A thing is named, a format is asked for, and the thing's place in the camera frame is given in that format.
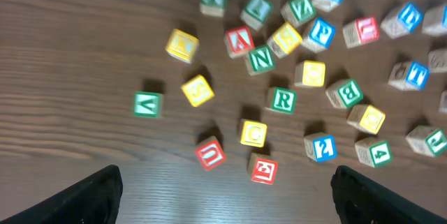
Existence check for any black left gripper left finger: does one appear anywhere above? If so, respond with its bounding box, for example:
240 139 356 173
1 165 123 224

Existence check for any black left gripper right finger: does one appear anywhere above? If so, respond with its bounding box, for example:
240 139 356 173
330 165 446 224

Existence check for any green B letter block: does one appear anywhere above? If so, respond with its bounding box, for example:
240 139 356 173
325 79 363 109

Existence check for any green R letter block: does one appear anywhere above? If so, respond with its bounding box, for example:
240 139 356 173
265 87 297 114

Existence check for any yellow O letter block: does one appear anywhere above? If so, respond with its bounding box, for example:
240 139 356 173
294 60 325 87

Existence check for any green 4 number block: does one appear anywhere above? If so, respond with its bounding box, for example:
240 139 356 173
355 137 393 168

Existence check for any blue 2 number block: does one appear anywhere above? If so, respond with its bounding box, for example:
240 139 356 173
304 133 338 163

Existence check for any yellow block near B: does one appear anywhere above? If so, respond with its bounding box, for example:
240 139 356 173
346 105 386 135

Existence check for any green J letter block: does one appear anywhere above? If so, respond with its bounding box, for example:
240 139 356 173
405 126 446 157

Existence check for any red E letter block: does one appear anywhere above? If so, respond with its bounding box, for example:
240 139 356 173
247 153 279 185

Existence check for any green V letter block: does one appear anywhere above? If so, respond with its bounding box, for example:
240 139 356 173
133 91 163 118

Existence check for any yellow C letter block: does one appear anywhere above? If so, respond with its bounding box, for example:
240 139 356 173
240 119 268 147

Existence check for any red U block lower left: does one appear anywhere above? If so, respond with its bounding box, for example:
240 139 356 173
195 136 226 171

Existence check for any red u block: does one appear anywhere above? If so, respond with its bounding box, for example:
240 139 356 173
195 136 226 171
342 17 380 48

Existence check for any blue T letter block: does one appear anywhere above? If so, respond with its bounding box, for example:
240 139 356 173
388 61 430 91

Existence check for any yellow S letter block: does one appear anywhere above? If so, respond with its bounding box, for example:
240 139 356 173
181 75 214 107

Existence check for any red U block upper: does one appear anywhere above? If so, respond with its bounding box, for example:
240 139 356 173
342 17 380 48

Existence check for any green N letter block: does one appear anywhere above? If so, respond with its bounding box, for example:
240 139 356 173
245 45 275 75

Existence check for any blue P letter block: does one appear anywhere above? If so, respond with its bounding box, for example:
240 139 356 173
302 17 336 53

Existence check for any yellow far left block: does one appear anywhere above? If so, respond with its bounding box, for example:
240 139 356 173
165 29 199 64

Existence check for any yellow block near P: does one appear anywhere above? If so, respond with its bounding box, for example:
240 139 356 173
267 22 302 59

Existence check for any blue D letter block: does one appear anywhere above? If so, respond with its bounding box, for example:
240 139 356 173
380 2 424 39

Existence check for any red A letter block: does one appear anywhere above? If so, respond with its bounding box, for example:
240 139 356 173
224 26 255 59

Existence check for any green Z letter block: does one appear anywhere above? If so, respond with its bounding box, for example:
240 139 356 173
281 0 316 28

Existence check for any green L letter block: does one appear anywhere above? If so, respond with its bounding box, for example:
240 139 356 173
240 0 273 31

